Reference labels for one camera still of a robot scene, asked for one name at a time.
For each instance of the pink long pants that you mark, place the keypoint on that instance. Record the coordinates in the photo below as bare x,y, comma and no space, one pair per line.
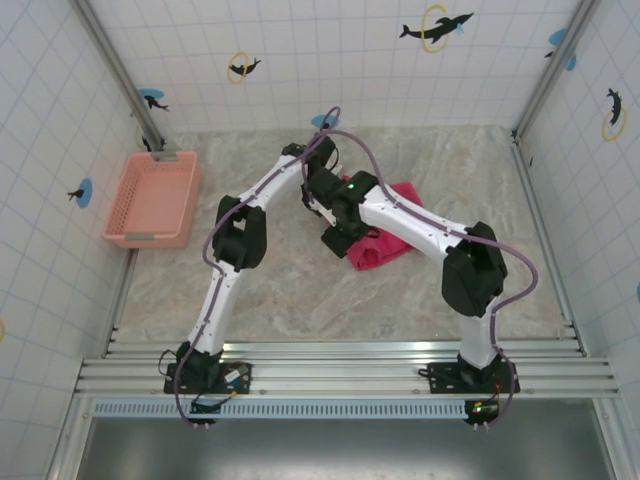
380,250

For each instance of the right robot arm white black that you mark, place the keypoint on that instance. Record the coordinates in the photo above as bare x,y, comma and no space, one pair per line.
475,280

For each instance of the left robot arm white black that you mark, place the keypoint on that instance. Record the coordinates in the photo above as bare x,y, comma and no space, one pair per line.
215,310

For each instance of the blue oval sticker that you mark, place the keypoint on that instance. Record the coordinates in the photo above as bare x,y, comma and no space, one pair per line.
320,121

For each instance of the pink plastic basket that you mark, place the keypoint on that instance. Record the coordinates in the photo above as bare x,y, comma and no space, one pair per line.
150,200

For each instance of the shark on blue circle sticker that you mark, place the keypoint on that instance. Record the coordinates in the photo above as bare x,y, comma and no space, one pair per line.
151,97

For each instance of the grey metal panel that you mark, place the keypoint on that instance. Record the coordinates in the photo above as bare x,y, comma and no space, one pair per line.
350,450

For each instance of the black connector box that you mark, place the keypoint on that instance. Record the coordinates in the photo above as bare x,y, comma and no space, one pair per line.
482,411
205,410

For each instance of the seal on blue circle sticker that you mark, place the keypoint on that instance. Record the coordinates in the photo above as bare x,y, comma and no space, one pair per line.
84,192

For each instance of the blue patch sticker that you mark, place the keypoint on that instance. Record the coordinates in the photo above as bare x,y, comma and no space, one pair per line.
557,36

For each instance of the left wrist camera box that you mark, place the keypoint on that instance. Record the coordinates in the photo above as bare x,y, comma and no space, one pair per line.
325,214

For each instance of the aluminium rail beam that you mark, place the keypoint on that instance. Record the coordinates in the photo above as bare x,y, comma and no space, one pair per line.
340,372

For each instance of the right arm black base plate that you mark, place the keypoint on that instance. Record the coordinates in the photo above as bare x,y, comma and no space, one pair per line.
445,384

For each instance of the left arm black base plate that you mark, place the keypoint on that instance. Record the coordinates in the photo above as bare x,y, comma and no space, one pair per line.
172,386

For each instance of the aluminium corner post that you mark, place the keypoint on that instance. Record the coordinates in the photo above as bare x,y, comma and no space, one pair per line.
120,75
555,70

